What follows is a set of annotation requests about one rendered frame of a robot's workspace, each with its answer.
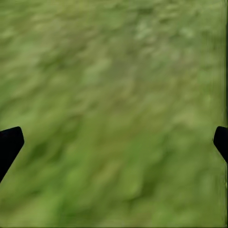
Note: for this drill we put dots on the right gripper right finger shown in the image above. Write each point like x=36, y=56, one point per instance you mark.
x=221, y=141

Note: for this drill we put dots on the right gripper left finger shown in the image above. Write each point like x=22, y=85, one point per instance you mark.
x=11, y=142

